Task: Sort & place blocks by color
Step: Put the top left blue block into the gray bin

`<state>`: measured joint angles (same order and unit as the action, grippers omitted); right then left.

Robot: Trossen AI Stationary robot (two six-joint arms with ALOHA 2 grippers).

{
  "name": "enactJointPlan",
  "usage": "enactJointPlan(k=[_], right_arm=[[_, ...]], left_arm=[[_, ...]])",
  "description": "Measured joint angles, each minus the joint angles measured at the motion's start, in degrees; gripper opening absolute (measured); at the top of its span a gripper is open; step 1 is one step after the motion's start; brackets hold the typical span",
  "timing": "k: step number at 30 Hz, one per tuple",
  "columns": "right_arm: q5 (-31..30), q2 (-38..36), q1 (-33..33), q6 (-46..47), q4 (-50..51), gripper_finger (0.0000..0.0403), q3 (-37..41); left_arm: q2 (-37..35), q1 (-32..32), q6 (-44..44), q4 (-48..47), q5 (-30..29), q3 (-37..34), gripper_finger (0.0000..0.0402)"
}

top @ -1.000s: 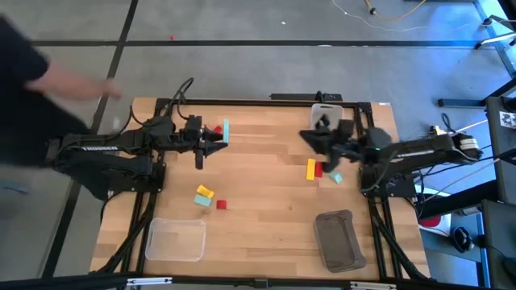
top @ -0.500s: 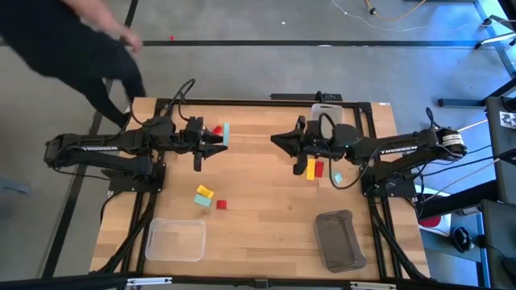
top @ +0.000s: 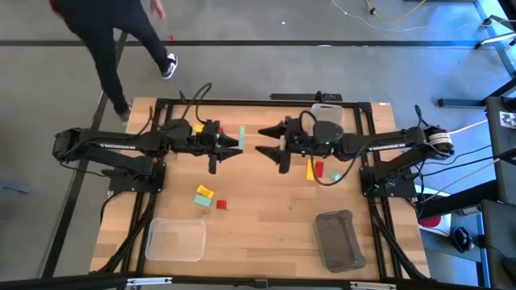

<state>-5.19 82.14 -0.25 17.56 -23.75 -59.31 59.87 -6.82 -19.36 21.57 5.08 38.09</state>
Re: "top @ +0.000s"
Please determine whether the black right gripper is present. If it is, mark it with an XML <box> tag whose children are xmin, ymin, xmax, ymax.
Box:
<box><xmin>255</xmin><ymin>115</ymin><xmax>315</xmax><ymax>175</ymax></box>

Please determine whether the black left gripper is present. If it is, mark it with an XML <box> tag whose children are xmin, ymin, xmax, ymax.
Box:
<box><xmin>195</xmin><ymin>119</ymin><xmax>244</xmax><ymax>175</ymax></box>

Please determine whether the black flat bar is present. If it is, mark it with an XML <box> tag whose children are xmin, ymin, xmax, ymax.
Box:
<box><xmin>269</xmin><ymin>91</ymin><xmax>343</xmax><ymax>102</ymax></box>

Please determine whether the white plastic bin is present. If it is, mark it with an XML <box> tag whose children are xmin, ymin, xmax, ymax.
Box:
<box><xmin>310</xmin><ymin>102</ymin><xmax>345</xmax><ymax>136</ymax></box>

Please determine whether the clear plastic bin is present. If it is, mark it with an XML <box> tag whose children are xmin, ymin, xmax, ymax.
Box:
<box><xmin>144</xmin><ymin>217</ymin><xmax>207</xmax><ymax>263</ymax></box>

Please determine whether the grey plastic bin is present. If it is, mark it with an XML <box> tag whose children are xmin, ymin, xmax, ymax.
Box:
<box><xmin>313</xmin><ymin>209</ymin><xmax>368</xmax><ymax>274</ymax></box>

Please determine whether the person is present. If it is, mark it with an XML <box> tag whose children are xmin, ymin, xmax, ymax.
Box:
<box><xmin>47</xmin><ymin>0</ymin><xmax>179</xmax><ymax>122</ymax></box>

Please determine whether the red round object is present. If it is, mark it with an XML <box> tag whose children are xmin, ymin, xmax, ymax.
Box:
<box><xmin>418</xmin><ymin>215</ymin><xmax>443</xmax><ymax>229</ymax></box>

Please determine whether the black computer mouse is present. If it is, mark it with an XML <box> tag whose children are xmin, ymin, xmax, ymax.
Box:
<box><xmin>451</xmin><ymin>226</ymin><xmax>476</xmax><ymax>254</ymax></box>

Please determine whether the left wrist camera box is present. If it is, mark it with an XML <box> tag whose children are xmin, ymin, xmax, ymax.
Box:
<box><xmin>202</xmin><ymin>120</ymin><xmax>221</xmax><ymax>143</ymax></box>

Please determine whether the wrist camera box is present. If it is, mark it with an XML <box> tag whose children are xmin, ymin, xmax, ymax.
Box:
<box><xmin>202</xmin><ymin>120</ymin><xmax>221</xmax><ymax>143</ymax></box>
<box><xmin>286</xmin><ymin>118</ymin><xmax>310</xmax><ymax>142</ymax></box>

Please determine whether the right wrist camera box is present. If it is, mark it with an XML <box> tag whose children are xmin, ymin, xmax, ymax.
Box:
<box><xmin>286</xmin><ymin>118</ymin><xmax>310</xmax><ymax>142</ymax></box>

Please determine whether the black table frame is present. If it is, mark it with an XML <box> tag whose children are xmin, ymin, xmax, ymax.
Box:
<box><xmin>92</xmin><ymin>96</ymin><xmax>432</xmax><ymax>283</ymax></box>

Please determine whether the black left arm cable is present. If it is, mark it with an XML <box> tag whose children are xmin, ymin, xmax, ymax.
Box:
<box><xmin>178</xmin><ymin>82</ymin><xmax>213</xmax><ymax>126</ymax></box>

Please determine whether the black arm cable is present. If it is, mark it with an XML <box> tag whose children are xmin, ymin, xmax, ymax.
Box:
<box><xmin>178</xmin><ymin>82</ymin><xmax>213</xmax><ymax>126</ymax></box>
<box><xmin>298</xmin><ymin>110</ymin><xmax>368</xmax><ymax>188</ymax></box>

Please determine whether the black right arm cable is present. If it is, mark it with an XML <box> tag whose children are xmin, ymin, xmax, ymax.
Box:
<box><xmin>298</xmin><ymin>110</ymin><xmax>368</xmax><ymax>188</ymax></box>

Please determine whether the white floor cable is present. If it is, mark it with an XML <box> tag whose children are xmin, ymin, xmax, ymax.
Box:
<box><xmin>331</xmin><ymin>0</ymin><xmax>428</xmax><ymax>33</ymax></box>

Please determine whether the silver frame bracket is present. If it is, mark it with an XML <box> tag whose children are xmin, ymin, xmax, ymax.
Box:
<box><xmin>349</xmin><ymin>281</ymin><xmax>398</xmax><ymax>290</ymax></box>
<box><xmin>127</xmin><ymin>276</ymin><xmax>173</xmax><ymax>287</ymax></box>

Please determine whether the yellow floor cable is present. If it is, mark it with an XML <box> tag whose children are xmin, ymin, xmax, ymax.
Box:
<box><xmin>364</xmin><ymin>0</ymin><xmax>427</xmax><ymax>23</ymax></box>

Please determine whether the black camera rig frame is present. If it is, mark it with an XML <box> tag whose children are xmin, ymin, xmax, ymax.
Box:
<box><xmin>0</xmin><ymin>31</ymin><xmax>516</xmax><ymax>290</ymax></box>

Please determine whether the thin white cable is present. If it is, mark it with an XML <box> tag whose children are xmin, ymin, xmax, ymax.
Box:
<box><xmin>447</xmin><ymin>118</ymin><xmax>489</xmax><ymax>136</ymax></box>

